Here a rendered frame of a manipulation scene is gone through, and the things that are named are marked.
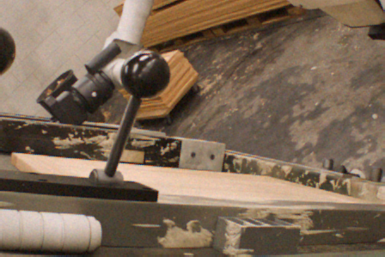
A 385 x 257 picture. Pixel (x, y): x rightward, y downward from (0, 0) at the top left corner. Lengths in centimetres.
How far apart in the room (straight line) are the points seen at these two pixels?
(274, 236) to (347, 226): 15
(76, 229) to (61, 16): 626
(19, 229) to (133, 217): 11
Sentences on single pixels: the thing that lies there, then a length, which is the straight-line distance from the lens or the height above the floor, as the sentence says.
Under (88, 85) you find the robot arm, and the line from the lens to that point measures 125.
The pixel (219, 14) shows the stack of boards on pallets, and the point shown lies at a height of 25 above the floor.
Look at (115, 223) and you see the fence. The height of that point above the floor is 133.
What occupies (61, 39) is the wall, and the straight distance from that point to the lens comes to 654.
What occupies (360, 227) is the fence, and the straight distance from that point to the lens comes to 61.
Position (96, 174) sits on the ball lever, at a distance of 43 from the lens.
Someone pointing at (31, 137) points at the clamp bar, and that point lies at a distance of 111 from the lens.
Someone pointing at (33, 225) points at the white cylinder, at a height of 139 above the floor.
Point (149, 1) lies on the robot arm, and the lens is 130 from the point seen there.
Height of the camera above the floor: 151
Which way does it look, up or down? 23 degrees down
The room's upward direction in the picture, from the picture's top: 40 degrees counter-clockwise
